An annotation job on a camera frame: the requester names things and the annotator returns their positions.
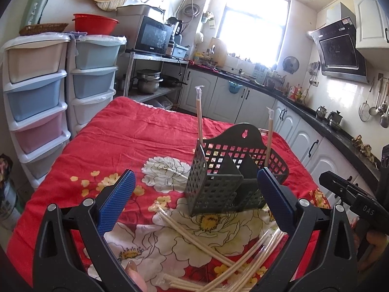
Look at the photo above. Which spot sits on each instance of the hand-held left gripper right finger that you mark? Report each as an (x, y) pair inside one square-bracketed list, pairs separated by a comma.
[(275, 200)]

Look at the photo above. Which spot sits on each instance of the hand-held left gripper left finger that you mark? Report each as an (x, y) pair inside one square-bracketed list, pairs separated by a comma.
[(118, 200)]

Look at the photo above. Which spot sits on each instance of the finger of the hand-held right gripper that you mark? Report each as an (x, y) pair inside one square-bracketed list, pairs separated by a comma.
[(340, 188)]

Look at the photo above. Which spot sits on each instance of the bamboo chopstick pair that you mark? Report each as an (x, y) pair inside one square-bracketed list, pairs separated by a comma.
[(199, 112), (269, 140)]

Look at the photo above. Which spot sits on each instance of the dark grey perforated utensil holder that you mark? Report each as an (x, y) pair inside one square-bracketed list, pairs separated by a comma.
[(212, 194)]

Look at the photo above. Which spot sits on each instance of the pile of chopsticks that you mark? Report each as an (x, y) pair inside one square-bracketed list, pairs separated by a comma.
[(185, 283)]

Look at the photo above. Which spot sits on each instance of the person's right hand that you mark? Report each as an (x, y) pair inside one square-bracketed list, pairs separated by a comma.
[(375, 245)]

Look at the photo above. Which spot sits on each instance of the person's left hand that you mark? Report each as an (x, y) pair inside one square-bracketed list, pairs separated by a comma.
[(137, 278)]

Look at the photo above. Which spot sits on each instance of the brown ginger pile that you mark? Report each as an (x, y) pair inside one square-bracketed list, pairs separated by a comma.
[(363, 147)]

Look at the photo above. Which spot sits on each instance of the white lower cabinets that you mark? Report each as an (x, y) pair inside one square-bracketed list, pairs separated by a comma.
[(304, 133)]

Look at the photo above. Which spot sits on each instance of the red floral blanket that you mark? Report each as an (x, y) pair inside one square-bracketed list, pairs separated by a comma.
[(121, 133)]

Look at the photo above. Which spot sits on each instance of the large steel teapot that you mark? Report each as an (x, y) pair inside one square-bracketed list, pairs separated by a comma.
[(334, 118)]

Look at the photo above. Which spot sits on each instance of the small steel teapot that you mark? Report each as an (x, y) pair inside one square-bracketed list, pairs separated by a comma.
[(321, 112)]

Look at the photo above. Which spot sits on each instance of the hanging metal ladle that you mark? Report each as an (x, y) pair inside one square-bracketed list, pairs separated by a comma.
[(384, 123), (373, 111)]

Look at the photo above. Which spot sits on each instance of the hanging metal strainer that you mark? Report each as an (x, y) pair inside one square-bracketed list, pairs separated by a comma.
[(363, 112)]

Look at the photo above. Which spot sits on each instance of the group of condiment bottles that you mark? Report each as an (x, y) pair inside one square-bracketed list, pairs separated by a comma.
[(296, 92)]

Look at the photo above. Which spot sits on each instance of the blue hanging basket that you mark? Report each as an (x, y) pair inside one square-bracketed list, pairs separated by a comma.
[(235, 88)]

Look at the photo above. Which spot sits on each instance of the blue-grey plastic drawer tower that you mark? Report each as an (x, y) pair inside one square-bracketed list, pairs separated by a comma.
[(94, 82)]

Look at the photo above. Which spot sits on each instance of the steel cooking pot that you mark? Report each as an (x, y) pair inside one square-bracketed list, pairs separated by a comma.
[(148, 82)]

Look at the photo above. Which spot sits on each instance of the black frying pan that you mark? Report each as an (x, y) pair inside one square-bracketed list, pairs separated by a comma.
[(170, 82)]

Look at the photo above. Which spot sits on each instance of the small grey fan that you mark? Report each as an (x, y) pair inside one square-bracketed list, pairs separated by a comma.
[(290, 64)]

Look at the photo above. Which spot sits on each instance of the pastel plastic drawer tower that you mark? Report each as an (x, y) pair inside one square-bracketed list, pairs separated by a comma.
[(33, 97)]

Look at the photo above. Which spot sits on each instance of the black range hood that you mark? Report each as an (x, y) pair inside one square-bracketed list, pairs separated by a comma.
[(337, 48)]

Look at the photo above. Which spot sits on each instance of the metal shelf table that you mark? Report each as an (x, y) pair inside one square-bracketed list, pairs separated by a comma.
[(152, 58)]

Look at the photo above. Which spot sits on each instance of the wooden cutting board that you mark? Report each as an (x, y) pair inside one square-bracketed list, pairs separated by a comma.
[(218, 51)]

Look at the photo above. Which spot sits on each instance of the small blue plastic box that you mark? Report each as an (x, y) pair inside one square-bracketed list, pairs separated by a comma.
[(180, 51)]

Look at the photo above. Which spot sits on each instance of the brown bottle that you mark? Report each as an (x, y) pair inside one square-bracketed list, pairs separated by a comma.
[(170, 47)]

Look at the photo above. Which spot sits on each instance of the black microwave oven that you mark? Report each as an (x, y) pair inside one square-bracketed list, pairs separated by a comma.
[(152, 35)]

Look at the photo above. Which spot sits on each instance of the white upper cabinet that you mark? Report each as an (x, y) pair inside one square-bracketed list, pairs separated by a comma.
[(369, 21)]

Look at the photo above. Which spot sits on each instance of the kitchen window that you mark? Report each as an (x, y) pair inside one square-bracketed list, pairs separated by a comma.
[(255, 27)]

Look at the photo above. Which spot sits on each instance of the red plastic basin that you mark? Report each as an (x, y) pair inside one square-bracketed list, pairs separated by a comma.
[(95, 24)]

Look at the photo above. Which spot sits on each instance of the black electric kettle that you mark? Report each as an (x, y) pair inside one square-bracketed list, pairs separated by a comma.
[(177, 27)]

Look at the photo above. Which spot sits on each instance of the brown wicker basket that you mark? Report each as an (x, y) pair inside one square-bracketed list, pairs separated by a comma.
[(42, 29)]

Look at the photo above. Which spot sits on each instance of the pale green hanging bag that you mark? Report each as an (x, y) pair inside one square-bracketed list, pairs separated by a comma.
[(35, 6)]

